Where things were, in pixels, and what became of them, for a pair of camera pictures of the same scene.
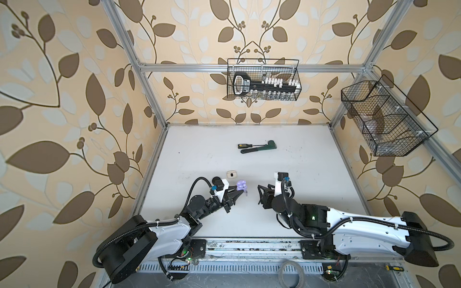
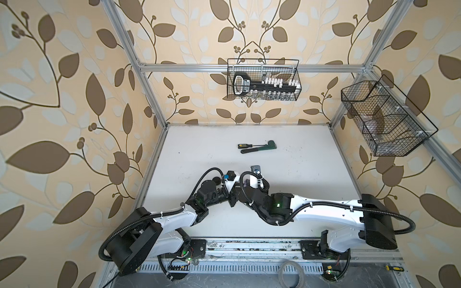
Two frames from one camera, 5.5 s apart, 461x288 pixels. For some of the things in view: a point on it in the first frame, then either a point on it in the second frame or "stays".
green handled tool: [271, 145] stays
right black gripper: [268, 197] to [264, 193]
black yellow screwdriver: [245, 146] stays
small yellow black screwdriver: [394, 267] stays
